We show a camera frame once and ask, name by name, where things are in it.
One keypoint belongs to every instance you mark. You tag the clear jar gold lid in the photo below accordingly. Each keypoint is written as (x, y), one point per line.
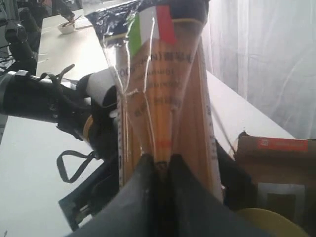
(272, 222)

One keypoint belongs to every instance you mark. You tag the small brown coffee pouch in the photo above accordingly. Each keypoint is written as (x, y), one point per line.
(283, 175)

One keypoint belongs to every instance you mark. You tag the large brown paper bag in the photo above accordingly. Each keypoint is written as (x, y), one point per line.
(240, 192)

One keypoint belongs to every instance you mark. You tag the background black robot arm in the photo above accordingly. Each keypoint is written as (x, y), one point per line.
(23, 40)

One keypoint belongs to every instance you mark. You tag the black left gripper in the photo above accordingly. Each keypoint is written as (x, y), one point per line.
(83, 118)

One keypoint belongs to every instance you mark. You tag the spaghetti package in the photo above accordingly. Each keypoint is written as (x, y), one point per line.
(154, 52)

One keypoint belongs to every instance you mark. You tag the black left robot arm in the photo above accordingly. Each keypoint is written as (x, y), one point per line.
(27, 96)

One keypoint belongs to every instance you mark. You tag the white hanging curtain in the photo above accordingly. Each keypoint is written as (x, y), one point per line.
(265, 50)

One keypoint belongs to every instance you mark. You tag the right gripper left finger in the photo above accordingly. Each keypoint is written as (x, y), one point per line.
(130, 212)

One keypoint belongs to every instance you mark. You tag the white bowl with chopsticks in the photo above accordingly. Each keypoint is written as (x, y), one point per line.
(66, 28)

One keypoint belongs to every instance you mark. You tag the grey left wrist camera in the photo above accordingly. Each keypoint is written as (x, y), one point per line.
(101, 88)

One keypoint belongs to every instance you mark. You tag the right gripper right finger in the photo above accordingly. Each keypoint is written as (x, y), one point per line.
(199, 213)

